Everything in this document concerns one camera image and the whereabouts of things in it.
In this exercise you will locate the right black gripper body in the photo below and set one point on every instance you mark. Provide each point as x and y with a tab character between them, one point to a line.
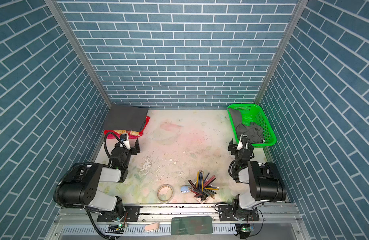
232	147

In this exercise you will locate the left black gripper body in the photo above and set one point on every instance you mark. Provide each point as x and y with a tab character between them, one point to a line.
133	148

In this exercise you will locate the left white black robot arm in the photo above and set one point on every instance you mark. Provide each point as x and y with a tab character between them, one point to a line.
78	188

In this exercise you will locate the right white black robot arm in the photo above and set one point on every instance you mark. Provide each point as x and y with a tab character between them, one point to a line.
264	180

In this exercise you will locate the folded red t shirt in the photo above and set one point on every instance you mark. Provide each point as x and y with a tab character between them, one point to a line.
131	134

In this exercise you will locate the folded dark grey t shirt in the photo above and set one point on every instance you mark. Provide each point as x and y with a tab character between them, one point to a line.
125	118

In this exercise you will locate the green plastic basket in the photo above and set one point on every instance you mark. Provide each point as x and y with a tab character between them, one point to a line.
252	113

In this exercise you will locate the bundle of coloured pencils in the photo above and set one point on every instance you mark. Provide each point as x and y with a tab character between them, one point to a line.
202	187

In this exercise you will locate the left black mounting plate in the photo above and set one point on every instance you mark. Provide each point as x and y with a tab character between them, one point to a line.
126	214

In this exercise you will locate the black mounting plate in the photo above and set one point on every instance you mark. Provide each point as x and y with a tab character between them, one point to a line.
126	214
228	213

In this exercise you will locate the roll of clear tape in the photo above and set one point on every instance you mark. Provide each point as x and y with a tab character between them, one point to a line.
165	193

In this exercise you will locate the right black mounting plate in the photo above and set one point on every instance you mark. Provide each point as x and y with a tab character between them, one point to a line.
228	213

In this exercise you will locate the small blue pencil sharpener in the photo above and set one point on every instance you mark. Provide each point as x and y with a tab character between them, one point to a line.
185	189

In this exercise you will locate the left small circuit board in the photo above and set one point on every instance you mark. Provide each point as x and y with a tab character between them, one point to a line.
115	229

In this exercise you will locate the small circuit board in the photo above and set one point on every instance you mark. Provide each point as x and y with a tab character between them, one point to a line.
243	231
115	229

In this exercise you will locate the right small circuit board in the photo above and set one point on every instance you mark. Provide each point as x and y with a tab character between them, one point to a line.
243	231

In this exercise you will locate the pink eraser block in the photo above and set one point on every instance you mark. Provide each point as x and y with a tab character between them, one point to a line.
151	227

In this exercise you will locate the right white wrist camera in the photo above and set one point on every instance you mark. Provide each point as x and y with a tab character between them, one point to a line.
242	142

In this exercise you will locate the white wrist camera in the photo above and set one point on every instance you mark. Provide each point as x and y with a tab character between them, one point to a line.
124	140
242	142

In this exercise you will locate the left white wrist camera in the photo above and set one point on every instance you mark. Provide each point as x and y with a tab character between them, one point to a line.
124	140

